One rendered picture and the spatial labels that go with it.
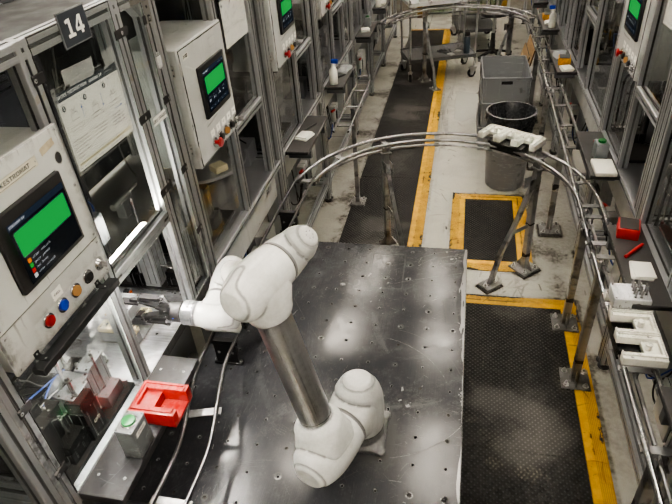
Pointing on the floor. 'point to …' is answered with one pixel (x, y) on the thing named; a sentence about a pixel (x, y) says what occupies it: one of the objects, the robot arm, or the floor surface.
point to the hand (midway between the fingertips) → (131, 306)
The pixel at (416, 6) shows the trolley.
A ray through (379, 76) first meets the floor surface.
